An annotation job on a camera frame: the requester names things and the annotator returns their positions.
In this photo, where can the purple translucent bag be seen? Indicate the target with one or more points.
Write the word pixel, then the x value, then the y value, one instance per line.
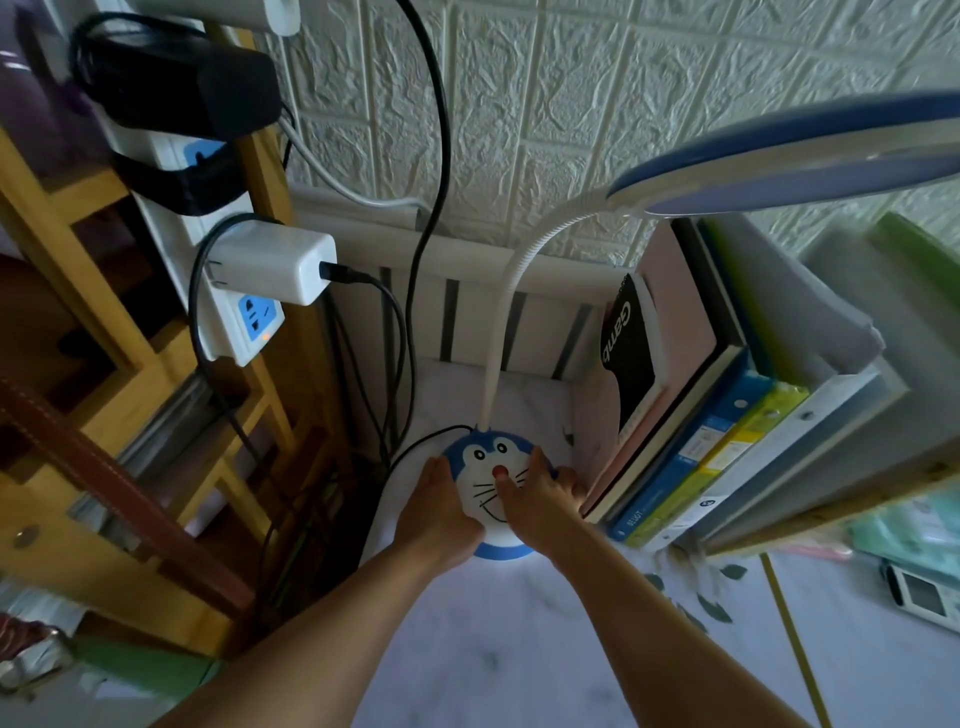
pixel 45 90

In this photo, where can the white charger block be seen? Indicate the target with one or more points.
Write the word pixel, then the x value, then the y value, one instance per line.
pixel 274 262

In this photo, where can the person's left hand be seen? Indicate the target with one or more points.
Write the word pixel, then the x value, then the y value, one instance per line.
pixel 439 517

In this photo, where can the person's left fingers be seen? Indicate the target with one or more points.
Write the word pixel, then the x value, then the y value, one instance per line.
pixel 435 474

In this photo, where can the white leaf print cloth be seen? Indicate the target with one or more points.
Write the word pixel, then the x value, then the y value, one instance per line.
pixel 525 652

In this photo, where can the wooden shelf rack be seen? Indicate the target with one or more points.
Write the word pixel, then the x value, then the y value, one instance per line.
pixel 90 315

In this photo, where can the large black power adapter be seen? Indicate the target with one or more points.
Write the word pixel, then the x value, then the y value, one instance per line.
pixel 180 79

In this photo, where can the white tube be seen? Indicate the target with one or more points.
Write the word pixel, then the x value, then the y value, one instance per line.
pixel 225 11

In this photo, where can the white binder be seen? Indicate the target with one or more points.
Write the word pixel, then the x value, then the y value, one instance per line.
pixel 832 420

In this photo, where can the white electronic device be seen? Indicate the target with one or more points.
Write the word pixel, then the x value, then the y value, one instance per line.
pixel 926 596

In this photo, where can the green sheet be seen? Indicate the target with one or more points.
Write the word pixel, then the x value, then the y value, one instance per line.
pixel 142 667

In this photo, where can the white power strip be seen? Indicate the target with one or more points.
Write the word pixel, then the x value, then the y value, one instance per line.
pixel 247 315

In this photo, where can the green folder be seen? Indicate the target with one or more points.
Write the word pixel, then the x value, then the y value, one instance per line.
pixel 919 251

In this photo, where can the blue folder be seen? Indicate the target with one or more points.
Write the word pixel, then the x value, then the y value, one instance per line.
pixel 705 442

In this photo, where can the pink book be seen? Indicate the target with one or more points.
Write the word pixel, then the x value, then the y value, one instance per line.
pixel 686 330

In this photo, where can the person's right hand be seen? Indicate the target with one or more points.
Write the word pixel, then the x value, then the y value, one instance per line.
pixel 544 517

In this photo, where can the yellow folder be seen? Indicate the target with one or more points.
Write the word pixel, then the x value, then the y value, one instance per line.
pixel 757 431

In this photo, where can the yellow stick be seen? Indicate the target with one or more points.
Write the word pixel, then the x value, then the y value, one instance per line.
pixel 795 645

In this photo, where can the metal clasp purse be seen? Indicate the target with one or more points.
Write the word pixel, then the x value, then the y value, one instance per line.
pixel 30 660

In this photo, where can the person's left forearm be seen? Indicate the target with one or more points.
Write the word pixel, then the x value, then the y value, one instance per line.
pixel 322 645

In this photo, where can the stack of white papers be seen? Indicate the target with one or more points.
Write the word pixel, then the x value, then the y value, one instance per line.
pixel 810 300

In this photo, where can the person's right thumb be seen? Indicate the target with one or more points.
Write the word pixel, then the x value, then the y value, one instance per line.
pixel 505 493

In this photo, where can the teal packet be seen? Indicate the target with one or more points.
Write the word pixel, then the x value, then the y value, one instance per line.
pixel 911 529

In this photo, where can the blue cartoon cat desk lamp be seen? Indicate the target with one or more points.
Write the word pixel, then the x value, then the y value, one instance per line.
pixel 480 457

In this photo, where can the black notebook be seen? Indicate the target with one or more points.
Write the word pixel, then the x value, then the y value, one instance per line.
pixel 628 360

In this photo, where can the white slatted rail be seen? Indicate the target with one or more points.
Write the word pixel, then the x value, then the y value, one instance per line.
pixel 465 262

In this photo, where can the person's right forearm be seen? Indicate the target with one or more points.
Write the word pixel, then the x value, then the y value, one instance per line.
pixel 660 637

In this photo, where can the wooden book stand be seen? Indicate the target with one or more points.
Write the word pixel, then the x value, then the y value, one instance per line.
pixel 855 502

